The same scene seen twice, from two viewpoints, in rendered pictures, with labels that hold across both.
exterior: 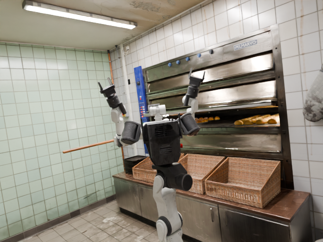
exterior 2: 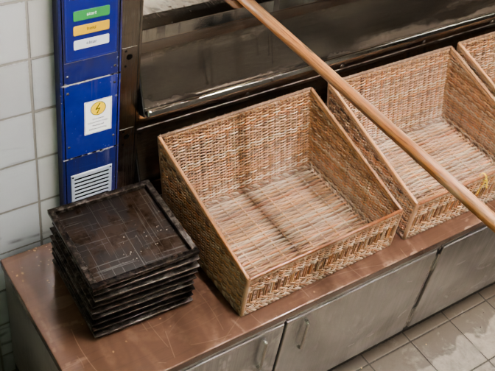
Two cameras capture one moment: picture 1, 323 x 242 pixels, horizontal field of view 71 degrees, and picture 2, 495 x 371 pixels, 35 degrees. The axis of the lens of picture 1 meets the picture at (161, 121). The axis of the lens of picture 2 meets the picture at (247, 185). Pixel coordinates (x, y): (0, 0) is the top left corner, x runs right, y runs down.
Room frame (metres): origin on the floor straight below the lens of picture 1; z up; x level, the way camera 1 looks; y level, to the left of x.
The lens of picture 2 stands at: (3.02, 1.77, 2.25)
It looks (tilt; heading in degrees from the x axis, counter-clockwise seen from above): 43 degrees down; 272
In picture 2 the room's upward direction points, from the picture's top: 10 degrees clockwise
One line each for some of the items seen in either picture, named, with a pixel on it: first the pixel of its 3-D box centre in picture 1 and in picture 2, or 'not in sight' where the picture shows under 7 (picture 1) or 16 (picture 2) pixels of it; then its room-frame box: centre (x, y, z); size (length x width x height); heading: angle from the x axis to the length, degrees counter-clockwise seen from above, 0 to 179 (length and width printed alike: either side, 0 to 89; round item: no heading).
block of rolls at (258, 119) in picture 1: (264, 118); not in sight; (2.64, -1.19, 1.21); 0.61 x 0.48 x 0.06; 133
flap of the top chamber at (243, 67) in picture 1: (195, 77); not in sight; (2.76, -0.48, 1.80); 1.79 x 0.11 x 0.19; 43
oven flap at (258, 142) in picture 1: (203, 140); (392, 15); (2.76, -0.48, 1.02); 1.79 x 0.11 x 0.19; 43
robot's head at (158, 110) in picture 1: (158, 111); not in sight; (1.68, 0.01, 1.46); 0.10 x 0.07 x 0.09; 97
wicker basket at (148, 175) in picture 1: (158, 166); (278, 192); (2.99, 0.12, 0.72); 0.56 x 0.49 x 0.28; 44
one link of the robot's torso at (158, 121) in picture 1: (162, 139); not in sight; (1.62, 0.01, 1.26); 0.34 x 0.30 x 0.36; 97
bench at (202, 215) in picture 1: (188, 205); (369, 243); (2.64, -0.19, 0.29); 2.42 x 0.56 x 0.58; 43
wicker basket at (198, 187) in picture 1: (194, 171); (429, 135); (2.56, -0.30, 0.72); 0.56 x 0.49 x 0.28; 43
